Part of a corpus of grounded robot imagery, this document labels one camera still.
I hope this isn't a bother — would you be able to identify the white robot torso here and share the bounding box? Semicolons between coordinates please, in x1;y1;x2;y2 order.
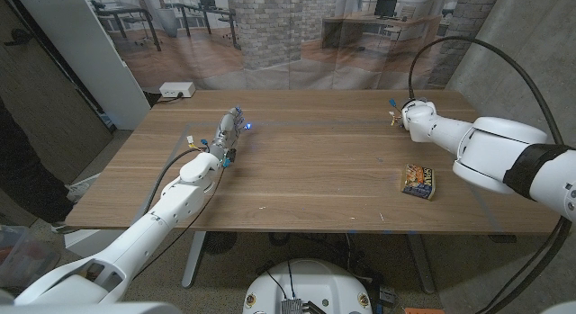
242;258;374;314

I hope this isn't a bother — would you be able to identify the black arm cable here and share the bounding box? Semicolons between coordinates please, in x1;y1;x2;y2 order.
142;147;208;216
407;36;576;314

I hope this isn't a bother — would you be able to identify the white cabinet panel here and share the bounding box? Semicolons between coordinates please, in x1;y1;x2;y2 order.
13;0;152;130

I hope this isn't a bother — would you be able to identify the snack packet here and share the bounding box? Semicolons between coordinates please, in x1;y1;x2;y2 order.
400;164;437;202

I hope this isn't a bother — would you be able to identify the black round fan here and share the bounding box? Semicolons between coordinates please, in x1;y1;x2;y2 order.
202;231;239;256

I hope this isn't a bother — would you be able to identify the person in dark clothes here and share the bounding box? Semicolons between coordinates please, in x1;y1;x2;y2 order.
0;102;76;225

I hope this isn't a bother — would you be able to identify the white power box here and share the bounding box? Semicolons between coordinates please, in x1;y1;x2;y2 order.
158;81;197;99

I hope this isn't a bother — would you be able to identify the grey table leg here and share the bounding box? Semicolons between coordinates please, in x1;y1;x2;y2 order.
406;232;437;295
182;231;207;289

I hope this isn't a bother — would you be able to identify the wooden door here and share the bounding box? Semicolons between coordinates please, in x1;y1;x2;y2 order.
0;0;113;184

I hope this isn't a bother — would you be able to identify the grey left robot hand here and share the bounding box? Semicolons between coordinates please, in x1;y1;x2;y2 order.
207;106;251;165

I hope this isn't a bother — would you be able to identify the black door handle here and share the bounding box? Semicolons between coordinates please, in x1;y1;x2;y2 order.
4;28;33;48

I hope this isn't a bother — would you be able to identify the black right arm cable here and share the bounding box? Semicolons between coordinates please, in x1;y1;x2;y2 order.
407;36;576;314

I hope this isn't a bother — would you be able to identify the clear plastic bin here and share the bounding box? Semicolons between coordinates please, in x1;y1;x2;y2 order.
0;223;62;291

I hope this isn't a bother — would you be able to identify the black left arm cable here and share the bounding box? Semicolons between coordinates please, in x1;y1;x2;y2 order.
142;147;208;216

